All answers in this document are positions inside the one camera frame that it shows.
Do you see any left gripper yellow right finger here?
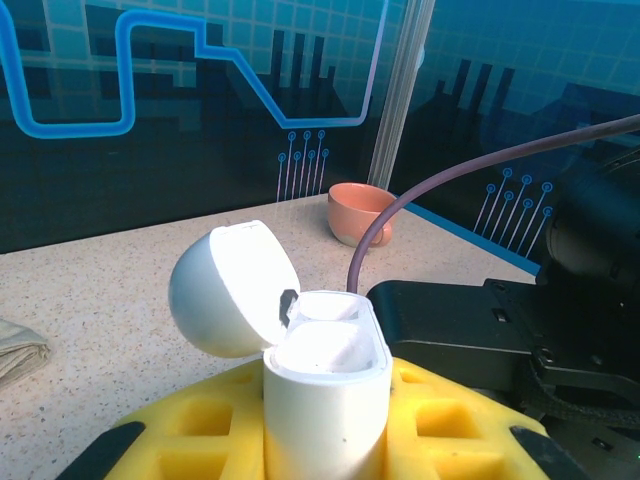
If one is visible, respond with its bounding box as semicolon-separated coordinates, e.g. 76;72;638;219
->
386;356;594;480

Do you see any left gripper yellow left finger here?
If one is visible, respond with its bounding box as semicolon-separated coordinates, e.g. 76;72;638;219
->
54;357;266;480

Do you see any white earbud charging case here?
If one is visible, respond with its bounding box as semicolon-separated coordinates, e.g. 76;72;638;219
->
167;219;394;480

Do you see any terracotta pink bowl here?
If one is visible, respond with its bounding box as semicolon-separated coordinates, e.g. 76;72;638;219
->
327;182;399;249

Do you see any beige folded cloth napkin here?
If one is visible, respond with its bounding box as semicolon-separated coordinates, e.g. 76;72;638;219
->
0;316;52;389

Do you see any aluminium frame post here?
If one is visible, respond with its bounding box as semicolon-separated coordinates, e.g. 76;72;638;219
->
369;0;437;189

